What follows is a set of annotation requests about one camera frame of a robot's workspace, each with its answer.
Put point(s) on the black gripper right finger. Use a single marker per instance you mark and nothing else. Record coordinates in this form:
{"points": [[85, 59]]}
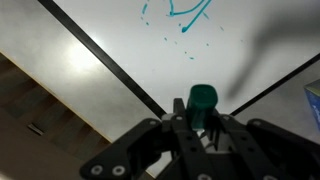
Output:
{"points": [[260, 150]]}

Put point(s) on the green capped white marker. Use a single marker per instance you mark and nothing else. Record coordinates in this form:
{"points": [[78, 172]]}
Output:
{"points": [[201, 103]]}

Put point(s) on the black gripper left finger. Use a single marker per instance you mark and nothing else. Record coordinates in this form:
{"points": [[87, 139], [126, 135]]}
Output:
{"points": [[160, 150]]}

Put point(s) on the black framed whiteboard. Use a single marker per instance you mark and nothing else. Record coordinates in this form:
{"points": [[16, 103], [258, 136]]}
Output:
{"points": [[160, 56]]}

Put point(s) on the dark brown wooden chair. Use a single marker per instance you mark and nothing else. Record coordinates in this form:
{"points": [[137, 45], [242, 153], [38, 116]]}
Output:
{"points": [[33, 140]]}

